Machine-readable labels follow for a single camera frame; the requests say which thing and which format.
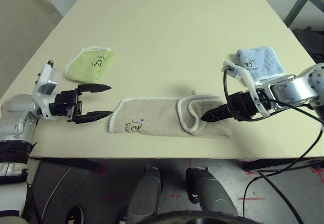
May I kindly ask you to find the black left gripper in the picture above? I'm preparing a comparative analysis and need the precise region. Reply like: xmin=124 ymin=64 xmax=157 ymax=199
xmin=49 ymin=84 xmax=113 ymax=124

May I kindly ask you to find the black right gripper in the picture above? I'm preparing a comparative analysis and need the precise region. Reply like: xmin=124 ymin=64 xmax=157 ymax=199
xmin=201 ymin=91 xmax=265 ymax=123

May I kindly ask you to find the beige towel with white trim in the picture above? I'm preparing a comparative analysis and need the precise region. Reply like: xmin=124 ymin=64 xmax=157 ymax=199
xmin=108 ymin=90 xmax=232 ymax=139

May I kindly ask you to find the folded green towel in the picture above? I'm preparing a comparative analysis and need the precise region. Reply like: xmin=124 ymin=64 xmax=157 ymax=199
xmin=64 ymin=46 xmax=116 ymax=83

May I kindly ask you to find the folded blue towel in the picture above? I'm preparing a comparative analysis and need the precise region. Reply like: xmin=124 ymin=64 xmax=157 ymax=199
xmin=235 ymin=46 xmax=285 ymax=82

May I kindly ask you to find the black table leg bar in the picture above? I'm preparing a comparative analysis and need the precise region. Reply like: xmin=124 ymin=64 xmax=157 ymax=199
xmin=29 ymin=157 xmax=103 ymax=174
xmin=244 ymin=158 xmax=324 ymax=173

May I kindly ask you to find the grey robot right leg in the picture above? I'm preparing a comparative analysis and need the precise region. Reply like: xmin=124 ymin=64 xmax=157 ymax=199
xmin=186 ymin=167 xmax=238 ymax=224

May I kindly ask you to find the grey robot leg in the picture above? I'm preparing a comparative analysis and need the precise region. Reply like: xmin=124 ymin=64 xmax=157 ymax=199
xmin=126 ymin=165 xmax=163 ymax=224
xmin=186 ymin=167 xmax=238 ymax=224

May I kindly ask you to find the black robot waist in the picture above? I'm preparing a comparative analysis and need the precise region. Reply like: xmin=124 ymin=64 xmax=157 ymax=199
xmin=154 ymin=210 xmax=244 ymax=224

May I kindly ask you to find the grey robot left leg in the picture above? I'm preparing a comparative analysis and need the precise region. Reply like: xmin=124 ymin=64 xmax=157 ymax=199
xmin=126 ymin=165 xmax=163 ymax=224

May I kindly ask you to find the beige fabric curtain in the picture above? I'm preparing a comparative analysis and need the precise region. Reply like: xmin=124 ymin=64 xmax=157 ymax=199
xmin=0 ymin=0 xmax=64 ymax=96

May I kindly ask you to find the black round floor object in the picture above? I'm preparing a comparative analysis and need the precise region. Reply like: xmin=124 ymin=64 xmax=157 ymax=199
xmin=67 ymin=205 xmax=84 ymax=224

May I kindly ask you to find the side table with black legs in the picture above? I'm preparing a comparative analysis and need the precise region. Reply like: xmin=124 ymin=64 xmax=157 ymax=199
xmin=283 ymin=0 xmax=324 ymax=27

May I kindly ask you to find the thin white wire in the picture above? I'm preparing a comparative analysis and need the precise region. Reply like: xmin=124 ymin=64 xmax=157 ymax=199
xmin=47 ymin=167 xmax=73 ymax=209

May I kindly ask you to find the thin black cable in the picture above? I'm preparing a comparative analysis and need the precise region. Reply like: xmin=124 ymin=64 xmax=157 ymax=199
xmin=242 ymin=173 xmax=261 ymax=219

